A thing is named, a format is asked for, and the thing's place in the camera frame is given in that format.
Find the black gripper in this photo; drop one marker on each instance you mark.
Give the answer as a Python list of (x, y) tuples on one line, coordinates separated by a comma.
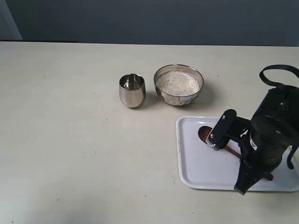
[(263, 148)]

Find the steel cup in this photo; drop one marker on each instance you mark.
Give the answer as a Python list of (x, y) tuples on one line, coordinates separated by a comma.
[(132, 90)]

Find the steel bowl with rice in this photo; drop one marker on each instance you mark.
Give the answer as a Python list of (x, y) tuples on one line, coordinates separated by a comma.
[(178, 84)]

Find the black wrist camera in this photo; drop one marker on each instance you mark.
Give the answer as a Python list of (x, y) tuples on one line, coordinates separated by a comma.
[(229, 127)]

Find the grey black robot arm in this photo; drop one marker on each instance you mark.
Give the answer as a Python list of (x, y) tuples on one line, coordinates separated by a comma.
[(280, 102)]

